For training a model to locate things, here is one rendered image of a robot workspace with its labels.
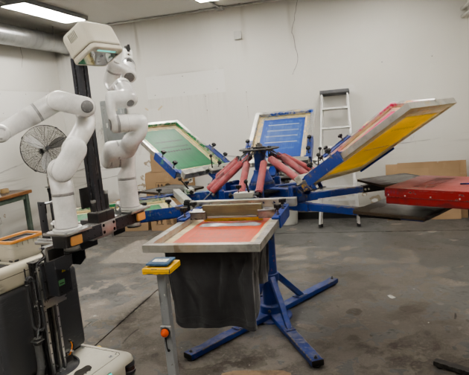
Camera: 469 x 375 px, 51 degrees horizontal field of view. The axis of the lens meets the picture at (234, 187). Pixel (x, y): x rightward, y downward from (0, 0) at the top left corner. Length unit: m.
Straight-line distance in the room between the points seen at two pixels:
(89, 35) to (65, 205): 0.74
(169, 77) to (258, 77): 1.32
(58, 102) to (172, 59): 5.30
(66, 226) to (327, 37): 5.24
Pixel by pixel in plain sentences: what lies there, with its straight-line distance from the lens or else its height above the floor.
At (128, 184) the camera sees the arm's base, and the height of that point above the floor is 1.27.
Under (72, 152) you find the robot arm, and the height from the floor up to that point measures 1.48.
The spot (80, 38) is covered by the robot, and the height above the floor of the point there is 1.95.
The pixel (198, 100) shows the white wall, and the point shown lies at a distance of 7.23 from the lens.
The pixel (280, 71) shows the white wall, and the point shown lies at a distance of 6.94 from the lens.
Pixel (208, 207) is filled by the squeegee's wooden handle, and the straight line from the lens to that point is 2.90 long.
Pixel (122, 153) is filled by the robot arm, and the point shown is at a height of 1.43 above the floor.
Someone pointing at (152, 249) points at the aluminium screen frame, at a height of 0.97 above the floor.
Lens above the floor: 1.59
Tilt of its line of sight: 9 degrees down
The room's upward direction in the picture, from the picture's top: 5 degrees counter-clockwise
